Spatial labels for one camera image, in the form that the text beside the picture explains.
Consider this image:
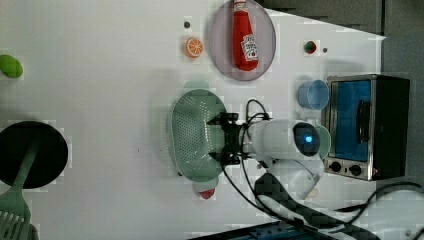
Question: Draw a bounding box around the light blue cup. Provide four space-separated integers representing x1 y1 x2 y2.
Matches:
297 80 330 110

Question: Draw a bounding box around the green slotted spatula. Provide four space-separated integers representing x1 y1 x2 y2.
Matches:
0 142 39 240

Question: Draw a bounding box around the peeled banana toy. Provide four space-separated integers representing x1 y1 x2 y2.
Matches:
306 188 319 199

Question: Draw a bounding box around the red ketchup bottle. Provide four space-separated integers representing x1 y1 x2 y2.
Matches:
232 0 259 71

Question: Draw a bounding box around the small red green toy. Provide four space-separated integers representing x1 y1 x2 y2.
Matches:
304 41 317 54

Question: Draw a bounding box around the green lime toy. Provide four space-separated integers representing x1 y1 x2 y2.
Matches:
0 55 23 78

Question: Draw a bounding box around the orange slice toy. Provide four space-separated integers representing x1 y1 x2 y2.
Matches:
185 37 203 58

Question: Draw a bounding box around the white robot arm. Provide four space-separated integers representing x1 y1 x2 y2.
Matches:
208 113 423 240

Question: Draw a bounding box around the grey round plate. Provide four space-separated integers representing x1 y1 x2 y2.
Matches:
208 0 276 81

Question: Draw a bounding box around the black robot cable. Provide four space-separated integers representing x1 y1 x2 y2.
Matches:
221 98 424 240

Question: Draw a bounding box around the light green mug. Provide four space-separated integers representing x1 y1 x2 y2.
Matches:
315 126 331 159

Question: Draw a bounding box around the red strawberry toy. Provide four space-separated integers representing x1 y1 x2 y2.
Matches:
200 188 215 200

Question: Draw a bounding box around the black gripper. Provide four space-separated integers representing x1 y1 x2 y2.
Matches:
207 112 248 166

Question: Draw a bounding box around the black round pan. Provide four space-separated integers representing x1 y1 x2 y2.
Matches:
0 121 69 189

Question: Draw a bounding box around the green plastic strainer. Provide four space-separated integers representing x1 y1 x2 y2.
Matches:
167 81 226 192

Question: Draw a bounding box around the silver toaster oven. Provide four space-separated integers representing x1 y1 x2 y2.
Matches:
322 74 410 181

